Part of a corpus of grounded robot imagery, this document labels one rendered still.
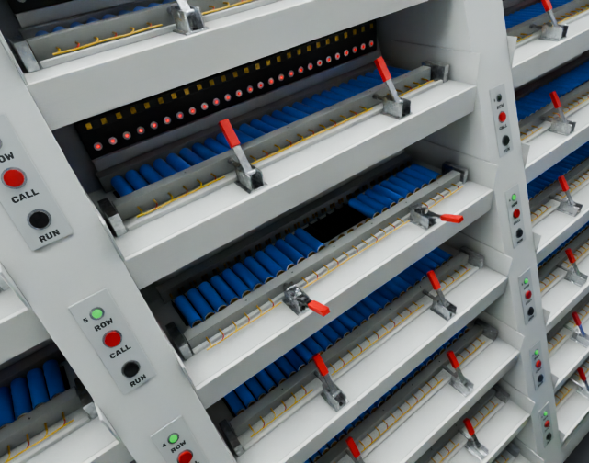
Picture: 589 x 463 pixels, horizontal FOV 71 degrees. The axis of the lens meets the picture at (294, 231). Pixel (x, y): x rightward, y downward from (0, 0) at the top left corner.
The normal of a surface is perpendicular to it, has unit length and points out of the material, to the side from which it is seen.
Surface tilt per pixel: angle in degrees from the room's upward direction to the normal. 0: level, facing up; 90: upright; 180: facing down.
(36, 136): 90
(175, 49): 109
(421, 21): 90
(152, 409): 90
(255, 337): 19
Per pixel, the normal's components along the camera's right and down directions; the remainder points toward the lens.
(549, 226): -0.15, -0.78
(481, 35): 0.50, 0.16
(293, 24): 0.58, 0.43
